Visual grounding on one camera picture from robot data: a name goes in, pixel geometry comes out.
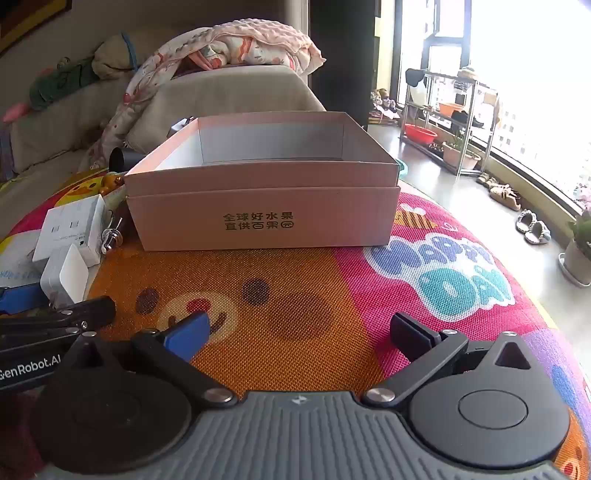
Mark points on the pink printed blanket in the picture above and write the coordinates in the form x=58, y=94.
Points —
x=152, y=69

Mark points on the orange plastic basin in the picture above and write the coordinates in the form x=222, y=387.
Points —
x=450, y=109

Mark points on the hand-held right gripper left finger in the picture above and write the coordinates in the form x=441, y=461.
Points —
x=188, y=339

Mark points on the colourful cartoon play mat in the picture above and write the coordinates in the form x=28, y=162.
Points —
x=295, y=286

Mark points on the red and silver lipstick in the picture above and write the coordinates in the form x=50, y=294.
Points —
x=113, y=237

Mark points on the brown plant pot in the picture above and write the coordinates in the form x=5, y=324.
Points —
x=461, y=157

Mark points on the red plastic basin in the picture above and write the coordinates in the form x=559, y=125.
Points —
x=420, y=134

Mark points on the white pot with flowering plant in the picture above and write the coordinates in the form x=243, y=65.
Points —
x=577, y=258

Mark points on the grey slipper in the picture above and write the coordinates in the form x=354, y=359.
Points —
x=525, y=222
x=538, y=233

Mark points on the white charger plug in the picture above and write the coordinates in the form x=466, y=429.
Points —
x=64, y=277

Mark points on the black cloth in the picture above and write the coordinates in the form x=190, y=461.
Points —
x=415, y=76

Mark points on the green plush toy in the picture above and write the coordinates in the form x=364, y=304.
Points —
x=60, y=83

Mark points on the beige sofa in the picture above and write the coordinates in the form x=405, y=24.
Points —
x=240, y=92

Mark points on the pink plush toy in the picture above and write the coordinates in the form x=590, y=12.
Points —
x=14, y=113

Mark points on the white packet with blue print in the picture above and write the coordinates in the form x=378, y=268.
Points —
x=16, y=263

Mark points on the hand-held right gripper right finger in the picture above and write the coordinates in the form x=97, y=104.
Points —
x=408, y=337

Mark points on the beige shoe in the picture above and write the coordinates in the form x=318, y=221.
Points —
x=505, y=197

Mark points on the metal shoe rack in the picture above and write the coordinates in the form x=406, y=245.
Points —
x=475, y=92

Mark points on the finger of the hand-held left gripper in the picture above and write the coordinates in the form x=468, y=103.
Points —
x=21, y=297
x=87, y=311

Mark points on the pink cardboard box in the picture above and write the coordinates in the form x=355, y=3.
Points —
x=258, y=217

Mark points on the black cylinder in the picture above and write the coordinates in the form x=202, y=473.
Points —
x=122, y=159

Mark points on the green plastic basin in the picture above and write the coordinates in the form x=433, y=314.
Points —
x=402, y=168

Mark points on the beige pillow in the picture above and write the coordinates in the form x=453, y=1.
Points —
x=111, y=55

